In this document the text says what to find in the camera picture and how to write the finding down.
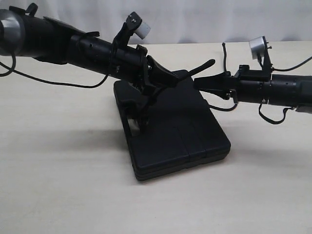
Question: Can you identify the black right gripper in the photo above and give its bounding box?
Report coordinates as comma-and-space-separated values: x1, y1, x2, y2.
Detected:
194, 65, 271, 104

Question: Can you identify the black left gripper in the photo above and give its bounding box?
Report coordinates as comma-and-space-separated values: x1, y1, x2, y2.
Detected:
114, 44, 179, 112

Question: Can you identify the black cord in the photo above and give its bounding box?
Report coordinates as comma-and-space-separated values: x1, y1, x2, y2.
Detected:
136, 42, 239, 130

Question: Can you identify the black plastic case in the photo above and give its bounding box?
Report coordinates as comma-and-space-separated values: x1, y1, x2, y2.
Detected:
114, 78, 231, 181

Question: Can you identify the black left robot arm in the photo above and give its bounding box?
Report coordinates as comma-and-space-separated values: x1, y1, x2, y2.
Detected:
0, 3, 180, 100

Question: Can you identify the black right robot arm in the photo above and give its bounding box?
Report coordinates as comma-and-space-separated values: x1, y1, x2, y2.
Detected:
194, 65, 312, 114

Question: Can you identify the white curtain backdrop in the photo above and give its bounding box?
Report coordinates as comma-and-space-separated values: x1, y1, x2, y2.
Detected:
0, 0, 312, 47

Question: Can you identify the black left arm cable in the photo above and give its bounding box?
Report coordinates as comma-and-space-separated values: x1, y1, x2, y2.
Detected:
0, 53, 110, 88

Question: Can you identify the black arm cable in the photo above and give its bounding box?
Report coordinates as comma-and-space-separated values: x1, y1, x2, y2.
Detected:
0, 53, 110, 88
258, 55, 312, 125

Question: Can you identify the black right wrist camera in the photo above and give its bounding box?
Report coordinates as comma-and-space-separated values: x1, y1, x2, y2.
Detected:
249, 36, 273, 73

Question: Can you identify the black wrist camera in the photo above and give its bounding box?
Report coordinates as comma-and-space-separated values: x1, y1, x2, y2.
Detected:
113, 11, 151, 48
249, 36, 273, 73

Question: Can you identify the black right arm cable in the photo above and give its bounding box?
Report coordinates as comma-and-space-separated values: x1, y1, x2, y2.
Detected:
258, 55, 312, 125

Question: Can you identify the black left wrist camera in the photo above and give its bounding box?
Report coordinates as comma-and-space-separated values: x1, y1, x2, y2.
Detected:
113, 11, 151, 48

